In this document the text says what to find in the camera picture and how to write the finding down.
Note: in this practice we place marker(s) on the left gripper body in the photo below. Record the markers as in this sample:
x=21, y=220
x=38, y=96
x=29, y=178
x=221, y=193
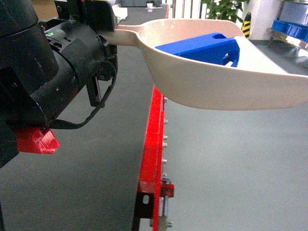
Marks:
x=98, y=14

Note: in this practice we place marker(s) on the neighbouring steel shelf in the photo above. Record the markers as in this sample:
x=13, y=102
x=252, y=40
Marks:
x=290, y=26

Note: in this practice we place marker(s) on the red plastic mount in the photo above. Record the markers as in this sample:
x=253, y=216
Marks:
x=34, y=140

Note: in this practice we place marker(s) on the white foam block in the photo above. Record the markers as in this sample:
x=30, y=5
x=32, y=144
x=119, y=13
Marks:
x=120, y=13

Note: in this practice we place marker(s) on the red table frame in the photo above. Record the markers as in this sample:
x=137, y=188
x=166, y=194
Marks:
x=154, y=187

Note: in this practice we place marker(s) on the paper cup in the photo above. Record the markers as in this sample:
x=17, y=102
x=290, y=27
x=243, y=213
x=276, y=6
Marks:
x=149, y=7

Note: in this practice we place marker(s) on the yellow black bollard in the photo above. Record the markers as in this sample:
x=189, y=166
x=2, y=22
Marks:
x=246, y=25

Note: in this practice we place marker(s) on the beige plastic dustpan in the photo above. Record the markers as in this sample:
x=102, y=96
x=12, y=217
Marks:
x=257, y=83

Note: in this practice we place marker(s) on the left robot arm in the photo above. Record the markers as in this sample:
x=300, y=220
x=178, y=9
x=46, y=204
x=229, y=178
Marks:
x=45, y=64

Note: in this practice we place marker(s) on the green potted plant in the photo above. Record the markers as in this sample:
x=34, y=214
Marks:
x=224, y=9

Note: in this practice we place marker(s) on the blue plastic part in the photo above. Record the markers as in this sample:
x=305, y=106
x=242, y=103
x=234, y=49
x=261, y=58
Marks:
x=214, y=48

